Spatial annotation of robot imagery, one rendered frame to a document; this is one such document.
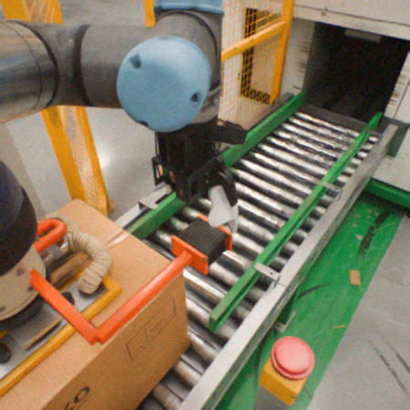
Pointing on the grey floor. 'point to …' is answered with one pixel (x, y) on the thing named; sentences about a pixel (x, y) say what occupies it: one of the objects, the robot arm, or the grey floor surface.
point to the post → (275, 390)
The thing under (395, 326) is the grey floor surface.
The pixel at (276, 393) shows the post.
